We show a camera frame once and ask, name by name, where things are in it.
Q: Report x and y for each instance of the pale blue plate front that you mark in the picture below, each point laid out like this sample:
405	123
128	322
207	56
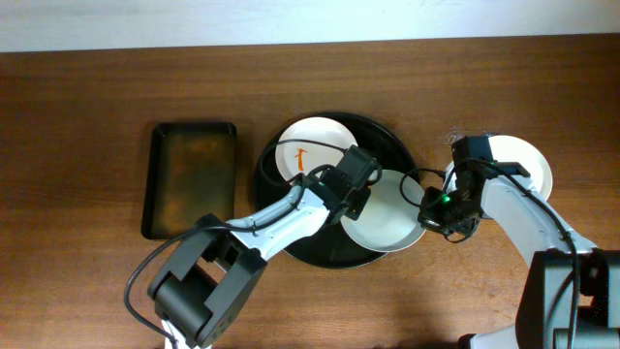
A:
387	222

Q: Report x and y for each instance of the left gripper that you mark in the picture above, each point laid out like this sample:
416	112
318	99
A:
356	204

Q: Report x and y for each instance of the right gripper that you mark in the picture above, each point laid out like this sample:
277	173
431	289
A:
437	221

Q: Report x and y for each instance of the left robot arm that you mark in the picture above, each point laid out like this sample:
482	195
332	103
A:
202	286

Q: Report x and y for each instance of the white plate top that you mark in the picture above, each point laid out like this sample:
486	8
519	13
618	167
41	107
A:
310	143

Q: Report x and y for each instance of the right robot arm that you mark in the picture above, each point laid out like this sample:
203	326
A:
571	295

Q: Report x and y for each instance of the white plate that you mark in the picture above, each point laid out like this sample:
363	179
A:
310	143
513	150

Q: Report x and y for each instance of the rectangular black tray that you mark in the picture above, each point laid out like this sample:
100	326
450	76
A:
191	173

